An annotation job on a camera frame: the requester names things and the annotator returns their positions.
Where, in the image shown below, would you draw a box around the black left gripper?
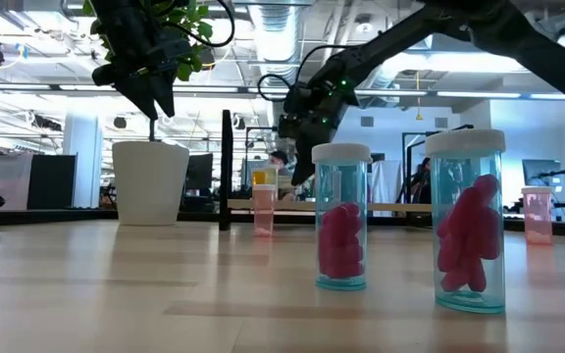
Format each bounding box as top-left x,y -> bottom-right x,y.
91,14 -> 193,121

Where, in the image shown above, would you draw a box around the light wooden shelf board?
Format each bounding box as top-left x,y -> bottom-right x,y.
227,197 -> 434,214

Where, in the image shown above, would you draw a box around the black computer monitor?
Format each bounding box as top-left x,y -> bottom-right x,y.
522,159 -> 562,187
186,153 -> 214,190

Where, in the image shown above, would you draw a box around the silver ventilation duct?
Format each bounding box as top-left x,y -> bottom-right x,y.
250,0 -> 306,87

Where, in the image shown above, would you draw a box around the small yellow-green pill bottle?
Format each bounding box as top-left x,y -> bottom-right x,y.
265,165 -> 281,200

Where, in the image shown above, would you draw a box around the person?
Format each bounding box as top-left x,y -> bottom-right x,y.
268,150 -> 297,202
409,156 -> 434,205

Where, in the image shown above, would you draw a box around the white hanging cloth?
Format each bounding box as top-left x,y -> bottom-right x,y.
370,159 -> 404,205

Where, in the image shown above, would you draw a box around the black aluminium frame rail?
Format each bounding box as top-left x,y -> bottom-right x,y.
0,208 -> 565,240

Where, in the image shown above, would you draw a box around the vial with pink pills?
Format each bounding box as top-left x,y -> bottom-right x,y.
311,142 -> 373,292
425,128 -> 507,315

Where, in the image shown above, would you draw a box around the small pink pill bottle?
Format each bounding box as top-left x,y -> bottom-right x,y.
521,185 -> 554,246
251,183 -> 277,238

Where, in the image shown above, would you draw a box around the pale hanging cloth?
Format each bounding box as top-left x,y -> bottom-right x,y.
0,151 -> 33,212

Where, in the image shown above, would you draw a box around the black partition panel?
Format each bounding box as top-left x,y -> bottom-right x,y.
26,154 -> 77,210

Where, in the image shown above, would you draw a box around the black metal shelf leg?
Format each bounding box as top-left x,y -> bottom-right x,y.
219,110 -> 234,231
401,124 -> 476,217

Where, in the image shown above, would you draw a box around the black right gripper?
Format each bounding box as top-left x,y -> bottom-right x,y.
277,77 -> 360,186

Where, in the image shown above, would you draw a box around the green plant in white pot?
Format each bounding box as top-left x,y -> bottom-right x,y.
82,0 -> 215,227

